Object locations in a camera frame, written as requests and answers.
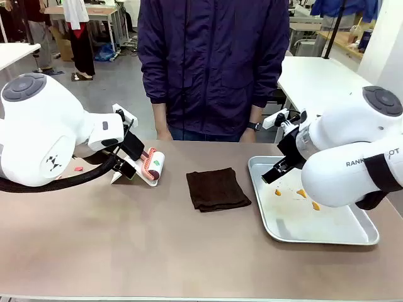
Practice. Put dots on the white folded roller stand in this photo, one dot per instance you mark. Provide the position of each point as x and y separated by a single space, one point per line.
148 183

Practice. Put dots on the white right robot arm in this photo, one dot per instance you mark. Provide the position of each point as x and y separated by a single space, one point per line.
346 148

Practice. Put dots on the person torso purple jacket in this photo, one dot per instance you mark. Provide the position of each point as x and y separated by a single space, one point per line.
214 63

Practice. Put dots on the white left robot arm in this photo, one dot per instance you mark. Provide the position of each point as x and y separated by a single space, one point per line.
41 126

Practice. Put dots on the wooden top metal desk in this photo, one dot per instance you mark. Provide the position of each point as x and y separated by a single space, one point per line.
100 15

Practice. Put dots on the black slanted pole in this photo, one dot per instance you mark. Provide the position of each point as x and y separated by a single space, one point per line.
333 28

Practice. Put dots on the blue hanging jacket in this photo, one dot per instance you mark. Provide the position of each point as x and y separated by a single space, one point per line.
346 9

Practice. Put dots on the clear plastic drink cup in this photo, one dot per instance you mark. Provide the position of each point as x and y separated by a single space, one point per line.
355 34

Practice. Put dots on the mannequin with white garment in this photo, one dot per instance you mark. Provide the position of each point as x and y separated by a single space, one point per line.
80 37

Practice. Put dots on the white table with pole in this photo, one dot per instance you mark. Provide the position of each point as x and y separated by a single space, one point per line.
15 53

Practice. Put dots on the person right forearm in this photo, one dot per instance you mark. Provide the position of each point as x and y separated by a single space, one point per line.
160 116

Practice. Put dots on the red paper scrap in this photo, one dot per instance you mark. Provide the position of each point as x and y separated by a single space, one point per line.
78 168

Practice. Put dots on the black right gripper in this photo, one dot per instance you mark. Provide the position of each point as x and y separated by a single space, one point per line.
291 148

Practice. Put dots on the person left hand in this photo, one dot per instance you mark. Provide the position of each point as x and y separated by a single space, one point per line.
248 136

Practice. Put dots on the person left forearm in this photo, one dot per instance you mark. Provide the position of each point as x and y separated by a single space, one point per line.
255 114

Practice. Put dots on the large white table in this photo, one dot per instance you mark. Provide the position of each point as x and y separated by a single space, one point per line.
315 81

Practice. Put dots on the blue plastic bag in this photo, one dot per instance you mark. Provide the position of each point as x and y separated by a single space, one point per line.
105 53

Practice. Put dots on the dark blue carton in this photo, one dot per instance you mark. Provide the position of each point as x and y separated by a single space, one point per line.
365 41

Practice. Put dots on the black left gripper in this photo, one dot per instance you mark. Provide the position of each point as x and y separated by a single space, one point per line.
133 147

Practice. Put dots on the black wrist watch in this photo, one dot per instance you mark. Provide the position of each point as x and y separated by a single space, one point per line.
254 126

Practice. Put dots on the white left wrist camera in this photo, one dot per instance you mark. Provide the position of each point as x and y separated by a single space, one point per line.
126 112

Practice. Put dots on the dark brown cloth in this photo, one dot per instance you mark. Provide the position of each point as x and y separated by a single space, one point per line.
216 188

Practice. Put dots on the wooden desk with drinks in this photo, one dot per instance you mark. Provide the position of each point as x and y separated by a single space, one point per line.
343 42

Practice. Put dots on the brown cardboard box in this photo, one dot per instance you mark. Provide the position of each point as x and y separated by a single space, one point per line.
64 44

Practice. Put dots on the person right hand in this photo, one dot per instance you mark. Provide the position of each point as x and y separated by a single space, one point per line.
164 134

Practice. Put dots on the bystander in grey trousers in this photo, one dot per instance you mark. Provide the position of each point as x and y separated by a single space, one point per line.
39 37

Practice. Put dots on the silver metal tray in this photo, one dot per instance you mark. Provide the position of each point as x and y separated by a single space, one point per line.
289 220

